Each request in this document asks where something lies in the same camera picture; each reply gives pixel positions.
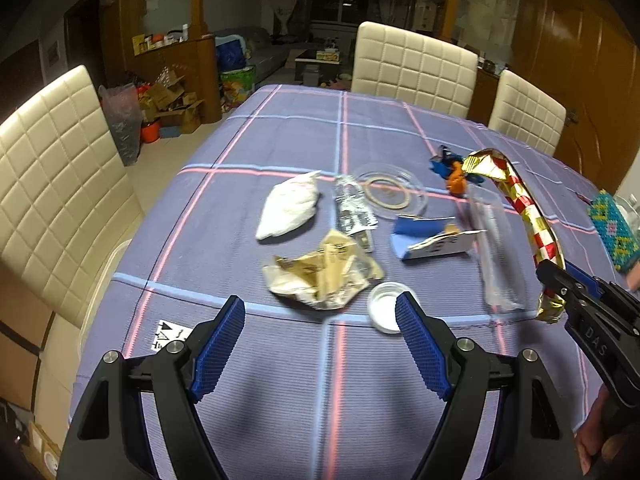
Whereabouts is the red gold checkered wrapper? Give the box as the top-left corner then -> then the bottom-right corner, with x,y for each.
460,147 -> 569,324

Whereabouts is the orange peel piece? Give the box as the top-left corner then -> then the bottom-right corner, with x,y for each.
447,160 -> 466,197

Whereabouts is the torn blue white carton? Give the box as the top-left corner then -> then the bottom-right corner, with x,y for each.
390,216 -> 483,261

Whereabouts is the blue snack wrapper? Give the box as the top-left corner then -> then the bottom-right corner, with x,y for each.
431,145 -> 485,185

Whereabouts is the white bottle cap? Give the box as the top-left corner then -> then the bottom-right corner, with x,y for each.
367,282 -> 413,335

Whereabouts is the clear round plastic lid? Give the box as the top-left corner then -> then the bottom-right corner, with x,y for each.
350,162 -> 427,220

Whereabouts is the silver pill blister pack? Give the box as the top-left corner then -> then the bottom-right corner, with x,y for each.
334,174 -> 378,254

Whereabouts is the gold foil wrapper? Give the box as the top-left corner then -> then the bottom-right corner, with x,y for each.
262,229 -> 385,311

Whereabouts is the white tissue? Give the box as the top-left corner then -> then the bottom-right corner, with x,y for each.
255,171 -> 319,240

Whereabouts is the grey plastic trash bag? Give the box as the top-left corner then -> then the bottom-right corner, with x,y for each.
98,84 -> 143,166

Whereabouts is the person's right hand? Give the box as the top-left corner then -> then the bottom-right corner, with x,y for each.
575,384 -> 639,479

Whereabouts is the beaded green tissue box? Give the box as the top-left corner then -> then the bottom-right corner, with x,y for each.
587,190 -> 639,273

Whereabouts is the white tablecloth label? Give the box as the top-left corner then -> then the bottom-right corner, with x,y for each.
151,320 -> 192,352

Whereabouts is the cream chair far right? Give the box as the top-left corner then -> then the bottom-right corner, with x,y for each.
488,70 -> 566,156

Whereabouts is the cream chair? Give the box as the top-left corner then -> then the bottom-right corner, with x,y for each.
488,70 -> 566,156
352,22 -> 478,118
1,65 -> 144,328

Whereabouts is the wooden door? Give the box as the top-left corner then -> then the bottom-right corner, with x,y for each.
511,0 -> 639,193

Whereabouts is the cream chair on left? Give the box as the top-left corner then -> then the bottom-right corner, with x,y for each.
1,65 -> 144,328

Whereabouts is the purple plaid tablecloth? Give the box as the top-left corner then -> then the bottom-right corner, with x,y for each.
73,86 -> 616,479

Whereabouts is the cream chair far middle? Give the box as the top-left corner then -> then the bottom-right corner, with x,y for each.
352,22 -> 478,118

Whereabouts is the orange bucket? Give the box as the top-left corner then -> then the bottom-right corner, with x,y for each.
140,120 -> 160,144

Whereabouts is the dark coffee table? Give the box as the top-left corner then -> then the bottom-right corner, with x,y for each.
294,49 -> 341,86

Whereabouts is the cardboard boxes pile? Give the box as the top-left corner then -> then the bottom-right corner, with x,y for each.
137,67 -> 204,136

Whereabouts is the grey sofa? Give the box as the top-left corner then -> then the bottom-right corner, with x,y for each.
214,26 -> 306,84

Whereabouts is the colourful shopping bag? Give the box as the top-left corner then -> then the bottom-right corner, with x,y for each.
220,65 -> 256,107

